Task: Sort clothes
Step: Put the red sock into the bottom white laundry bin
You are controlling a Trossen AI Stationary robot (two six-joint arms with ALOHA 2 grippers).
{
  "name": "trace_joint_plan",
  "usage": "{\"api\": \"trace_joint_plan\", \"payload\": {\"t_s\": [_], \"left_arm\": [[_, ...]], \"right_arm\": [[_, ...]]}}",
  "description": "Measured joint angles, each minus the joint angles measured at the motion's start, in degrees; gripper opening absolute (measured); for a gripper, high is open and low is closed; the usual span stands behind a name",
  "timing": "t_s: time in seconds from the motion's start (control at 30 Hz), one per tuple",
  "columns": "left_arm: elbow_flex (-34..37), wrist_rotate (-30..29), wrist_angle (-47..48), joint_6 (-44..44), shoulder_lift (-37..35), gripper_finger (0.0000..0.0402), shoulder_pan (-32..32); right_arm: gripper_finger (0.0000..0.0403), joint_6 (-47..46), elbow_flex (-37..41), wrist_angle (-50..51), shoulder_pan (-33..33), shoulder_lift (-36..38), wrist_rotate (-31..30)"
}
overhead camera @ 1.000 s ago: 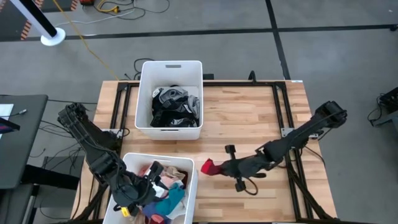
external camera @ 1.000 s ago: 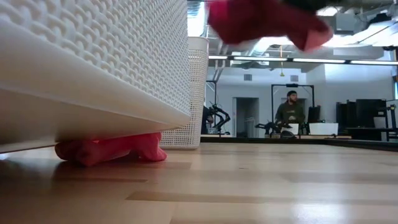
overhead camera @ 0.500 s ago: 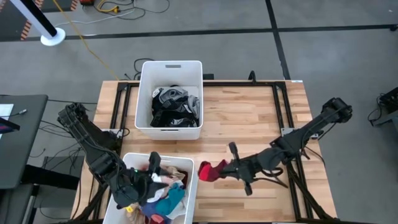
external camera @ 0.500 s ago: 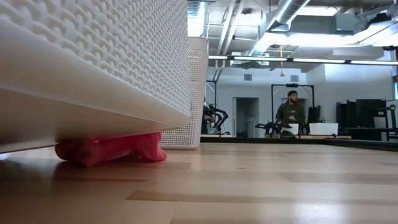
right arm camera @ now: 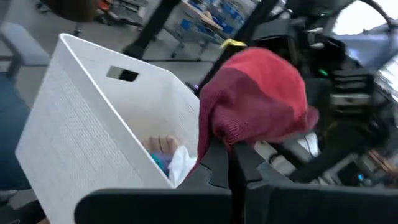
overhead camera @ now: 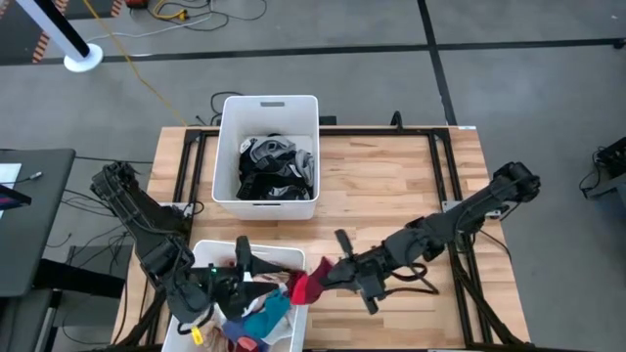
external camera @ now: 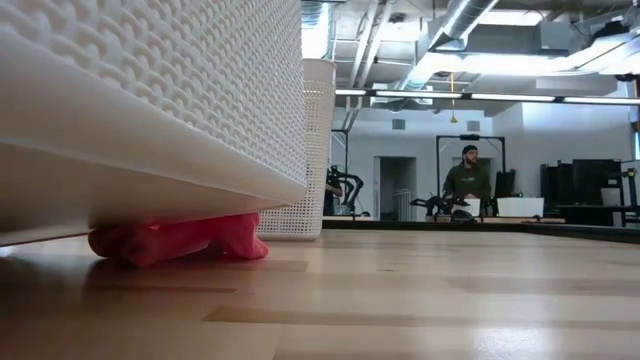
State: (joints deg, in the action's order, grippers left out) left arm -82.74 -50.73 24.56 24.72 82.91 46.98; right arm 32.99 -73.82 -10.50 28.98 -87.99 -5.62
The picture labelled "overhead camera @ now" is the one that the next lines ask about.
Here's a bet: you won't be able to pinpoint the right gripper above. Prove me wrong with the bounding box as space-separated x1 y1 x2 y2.
322 228 393 316

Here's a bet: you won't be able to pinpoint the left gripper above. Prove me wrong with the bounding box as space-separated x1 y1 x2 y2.
208 236 291 320

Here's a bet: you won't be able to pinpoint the blue sock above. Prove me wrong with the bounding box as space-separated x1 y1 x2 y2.
222 320 271 352

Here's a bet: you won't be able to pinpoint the dark grey Puma briefs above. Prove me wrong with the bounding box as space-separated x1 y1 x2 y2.
263 184 314 201

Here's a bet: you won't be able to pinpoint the black garment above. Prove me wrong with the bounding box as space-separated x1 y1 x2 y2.
236 154 314 201

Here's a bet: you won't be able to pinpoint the light grey garment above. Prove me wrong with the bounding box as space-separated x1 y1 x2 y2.
239 134 299 165

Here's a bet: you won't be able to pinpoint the white plastic storage bin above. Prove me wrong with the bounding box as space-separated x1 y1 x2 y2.
160 239 310 352
210 94 322 222

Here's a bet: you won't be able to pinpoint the black desk base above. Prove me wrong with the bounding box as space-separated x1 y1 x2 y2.
0 257 127 352

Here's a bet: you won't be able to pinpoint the black desk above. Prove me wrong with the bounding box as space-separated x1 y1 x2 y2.
0 148 77 299

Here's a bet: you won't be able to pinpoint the dark tablet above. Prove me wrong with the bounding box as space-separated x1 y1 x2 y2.
0 184 33 210

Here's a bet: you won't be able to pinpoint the white tower fan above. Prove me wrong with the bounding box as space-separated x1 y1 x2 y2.
14 0 105 74

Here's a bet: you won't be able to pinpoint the black mat with hazard stripes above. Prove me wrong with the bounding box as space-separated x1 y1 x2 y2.
0 0 69 66

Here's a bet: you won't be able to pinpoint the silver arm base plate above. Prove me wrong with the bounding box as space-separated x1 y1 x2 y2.
441 198 504 220

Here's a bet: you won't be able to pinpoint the black looped cable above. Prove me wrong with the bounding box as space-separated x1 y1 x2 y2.
208 90 245 127

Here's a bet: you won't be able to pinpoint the grey cable connector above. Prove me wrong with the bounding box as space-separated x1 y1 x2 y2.
0 170 44 187

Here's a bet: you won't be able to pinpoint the yellow floor cable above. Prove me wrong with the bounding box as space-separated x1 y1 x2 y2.
81 0 190 127

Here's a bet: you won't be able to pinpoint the black floor cables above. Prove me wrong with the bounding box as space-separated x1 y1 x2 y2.
146 0 269 33

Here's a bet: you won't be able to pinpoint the white floor cable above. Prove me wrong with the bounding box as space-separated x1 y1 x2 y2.
85 12 215 44

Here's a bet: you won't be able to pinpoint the yellow plug cable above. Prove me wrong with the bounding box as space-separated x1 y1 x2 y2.
151 0 190 23

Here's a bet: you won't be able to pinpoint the black device with cables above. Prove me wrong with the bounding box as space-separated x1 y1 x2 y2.
575 135 626 200

